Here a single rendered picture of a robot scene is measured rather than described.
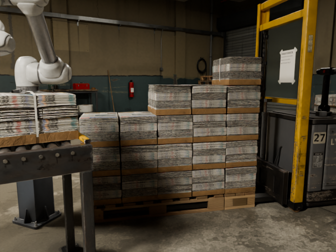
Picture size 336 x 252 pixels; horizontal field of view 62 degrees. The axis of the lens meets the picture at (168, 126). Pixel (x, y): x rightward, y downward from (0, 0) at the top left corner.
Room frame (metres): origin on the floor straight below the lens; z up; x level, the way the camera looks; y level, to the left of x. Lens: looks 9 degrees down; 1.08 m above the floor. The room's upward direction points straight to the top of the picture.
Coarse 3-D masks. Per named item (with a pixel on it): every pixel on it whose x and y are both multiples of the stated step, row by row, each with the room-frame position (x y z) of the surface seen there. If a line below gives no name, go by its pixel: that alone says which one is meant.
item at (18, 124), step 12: (0, 96) 1.19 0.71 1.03; (12, 96) 1.22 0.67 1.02; (24, 96) 1.24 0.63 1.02; (0, 108) 1.19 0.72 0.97; (12, 108) 1.22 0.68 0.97; (24, 108) 1.24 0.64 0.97; (0, 120) 1.19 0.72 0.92; (12, 120) 1.22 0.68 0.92; (24, 120) 1.24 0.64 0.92; (0, 132) 1.19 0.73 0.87; (12, 132) 1.22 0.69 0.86; (24, 132) 1.24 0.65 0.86; (24, 144) 1.25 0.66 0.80
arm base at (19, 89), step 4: (16, 88) 2.06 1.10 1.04; (20, 88) 2.04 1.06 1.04; (24, 88) 2.04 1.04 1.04; (28, 88) 2.05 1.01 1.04; (32, 88) 2.07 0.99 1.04; (36, 88) 2.10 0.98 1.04; (12, 92) 2.01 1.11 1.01; (16, 92) 2.01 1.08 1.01; (20, 92) 2.03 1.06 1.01; (28, 92) 2.01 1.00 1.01
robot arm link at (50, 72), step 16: (16, 0) 1.65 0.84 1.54; (32, 0) 1.66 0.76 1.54; (48, 0) 1.73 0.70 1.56; (32, 16) 1.75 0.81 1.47; (32, 32) 1.84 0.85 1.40; (48, 32) 1.89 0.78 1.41; (48, 48) 1.93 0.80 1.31; (48, 64) 2.00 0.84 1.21; (64, 64) 2.10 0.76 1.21; (48, 80) 2.07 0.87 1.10; (64, 80) 2.10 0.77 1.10
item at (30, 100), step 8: (32, 96) 1.26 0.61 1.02; (40, 96) 1.28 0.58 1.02; (32, 104) 1.26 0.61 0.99; (40, 104) 1.28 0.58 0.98; (32, 112) 1.26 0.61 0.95; (40, 112) 1.28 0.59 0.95; (32, 120) 1.27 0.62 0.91; (40, 120) 1.28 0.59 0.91; (32, 128) 1.26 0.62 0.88; (40, 128) 1.28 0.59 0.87
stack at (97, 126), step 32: (96, 128) 2.05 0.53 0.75; (128, 128) 2.11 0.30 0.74; (160, 128) 2.16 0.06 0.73; (192, 128) 2.23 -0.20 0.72; (224, 128) 2.27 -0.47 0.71; (96, 160) 2.05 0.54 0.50; (128, 160) 2.10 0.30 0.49; (160, 160) 2.16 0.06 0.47; (192, 160) 2.22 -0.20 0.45; (224, 160) 2.27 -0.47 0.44; (96, 192) 2.05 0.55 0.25; (128, 192) 2.10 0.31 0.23; (160, 192) 2.16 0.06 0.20
